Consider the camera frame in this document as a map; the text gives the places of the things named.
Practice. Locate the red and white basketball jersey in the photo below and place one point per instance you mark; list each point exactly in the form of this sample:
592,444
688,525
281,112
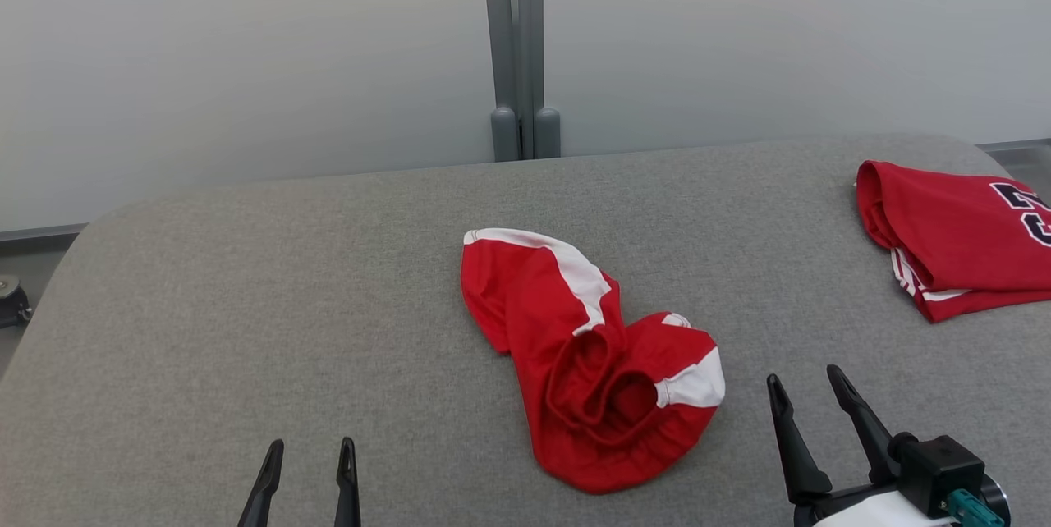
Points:
952,231

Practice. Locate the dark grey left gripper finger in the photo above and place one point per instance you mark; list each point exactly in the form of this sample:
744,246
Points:
347,494
263,494

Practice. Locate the black wrist camera teal connector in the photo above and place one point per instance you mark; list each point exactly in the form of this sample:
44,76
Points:
940,469

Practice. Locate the red shorts with white stripes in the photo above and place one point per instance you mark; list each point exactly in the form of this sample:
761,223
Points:
558,396

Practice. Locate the grey metal double post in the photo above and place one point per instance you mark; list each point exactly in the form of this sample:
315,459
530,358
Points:
517,43

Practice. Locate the dark round floor foot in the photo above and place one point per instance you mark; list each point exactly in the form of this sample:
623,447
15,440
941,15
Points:
12,301

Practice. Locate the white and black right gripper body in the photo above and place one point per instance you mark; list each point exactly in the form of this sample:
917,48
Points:
862,510

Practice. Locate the grey fabric padded platform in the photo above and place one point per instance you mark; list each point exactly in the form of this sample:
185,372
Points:
246,330

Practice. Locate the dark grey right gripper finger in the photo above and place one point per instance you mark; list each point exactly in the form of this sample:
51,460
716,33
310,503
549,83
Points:
870,437
800,461

